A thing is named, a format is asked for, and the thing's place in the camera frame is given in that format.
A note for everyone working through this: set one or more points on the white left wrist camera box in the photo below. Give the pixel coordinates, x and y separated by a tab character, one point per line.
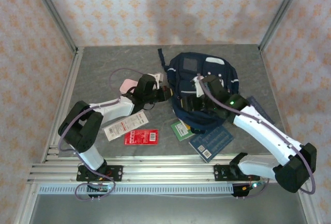
157	76

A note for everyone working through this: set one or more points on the small circuit board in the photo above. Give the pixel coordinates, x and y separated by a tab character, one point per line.
103	189
254	185

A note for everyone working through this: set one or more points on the pink rounded case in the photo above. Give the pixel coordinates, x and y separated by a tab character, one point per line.
126	84

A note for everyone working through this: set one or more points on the blue book with barcode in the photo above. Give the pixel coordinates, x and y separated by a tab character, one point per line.
212	143

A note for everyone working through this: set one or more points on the aluminium side rail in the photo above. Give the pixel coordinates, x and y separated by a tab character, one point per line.
67	92
275	99

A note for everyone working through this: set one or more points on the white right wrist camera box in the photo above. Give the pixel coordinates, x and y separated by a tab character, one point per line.
197	92

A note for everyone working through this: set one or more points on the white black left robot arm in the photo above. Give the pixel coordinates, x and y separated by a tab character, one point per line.
113	110

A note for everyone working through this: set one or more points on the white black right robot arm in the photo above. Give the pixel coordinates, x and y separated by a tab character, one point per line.
258	131

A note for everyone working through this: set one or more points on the green notebook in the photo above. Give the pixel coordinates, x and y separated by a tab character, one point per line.
181	131

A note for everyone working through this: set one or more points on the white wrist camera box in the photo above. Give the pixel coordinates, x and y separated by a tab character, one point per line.
197	92
157	76

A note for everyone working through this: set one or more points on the navy blue backpack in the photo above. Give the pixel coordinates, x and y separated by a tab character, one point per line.
178	76

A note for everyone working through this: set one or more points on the aluminium frame post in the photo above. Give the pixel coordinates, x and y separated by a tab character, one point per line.
55	14
281	14

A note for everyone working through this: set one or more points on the aluminium frame leg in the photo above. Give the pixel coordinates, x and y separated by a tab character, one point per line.
309	208
26	203

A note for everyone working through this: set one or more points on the red stationery packet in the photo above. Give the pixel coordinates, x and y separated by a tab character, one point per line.
141	137

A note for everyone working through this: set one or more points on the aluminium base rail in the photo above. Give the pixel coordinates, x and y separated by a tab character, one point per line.
168	172

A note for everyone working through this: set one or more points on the clear plastic stationery packet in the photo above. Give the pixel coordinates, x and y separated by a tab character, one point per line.
126	125

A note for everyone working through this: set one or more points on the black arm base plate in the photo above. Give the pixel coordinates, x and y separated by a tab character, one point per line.
219	173
116	173

